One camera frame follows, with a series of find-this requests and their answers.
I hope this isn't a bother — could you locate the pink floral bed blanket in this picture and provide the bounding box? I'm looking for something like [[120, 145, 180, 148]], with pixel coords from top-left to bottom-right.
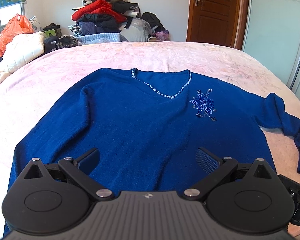
[[0, 42, 300, 239]]

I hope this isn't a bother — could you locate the dark clothes pile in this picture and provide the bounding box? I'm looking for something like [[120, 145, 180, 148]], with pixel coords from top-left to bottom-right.
[[68, 0, 170, 43]]

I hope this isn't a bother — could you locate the blue knit sweater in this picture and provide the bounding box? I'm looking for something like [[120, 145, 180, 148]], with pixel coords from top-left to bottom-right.
[[2, 68, 300, 239]]

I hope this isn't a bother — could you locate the red garment on pile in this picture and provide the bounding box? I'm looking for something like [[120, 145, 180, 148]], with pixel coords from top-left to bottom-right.
[[71, 0, 127, 23]]

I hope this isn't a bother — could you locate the light blue knit garment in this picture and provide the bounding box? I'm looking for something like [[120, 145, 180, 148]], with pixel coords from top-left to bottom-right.
[[76, 33, 128, 45]]

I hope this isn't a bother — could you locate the white quilted jacket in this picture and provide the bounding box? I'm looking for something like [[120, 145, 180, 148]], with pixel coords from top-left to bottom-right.
[[0, 31, 46, 84]]

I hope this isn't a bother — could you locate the wardrobe sliding door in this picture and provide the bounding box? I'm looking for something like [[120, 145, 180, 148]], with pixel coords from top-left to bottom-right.
[[243, 0, 300, 100]]

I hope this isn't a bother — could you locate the orange plastic bag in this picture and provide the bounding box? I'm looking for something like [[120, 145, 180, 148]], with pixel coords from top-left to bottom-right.
[[0, 14, 33, 57]]

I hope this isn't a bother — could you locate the brown wooden door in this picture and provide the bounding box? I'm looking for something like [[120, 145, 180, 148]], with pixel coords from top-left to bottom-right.
[[186, 0, 249, 50]]

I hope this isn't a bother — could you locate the purple plastic bag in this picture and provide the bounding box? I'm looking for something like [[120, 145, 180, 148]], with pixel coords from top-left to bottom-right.
[[155, 30, 170, 41]]

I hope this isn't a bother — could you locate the leopard print fuzzy hat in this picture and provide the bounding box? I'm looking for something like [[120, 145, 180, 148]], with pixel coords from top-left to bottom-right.
[[56, 35, 78, 49]]

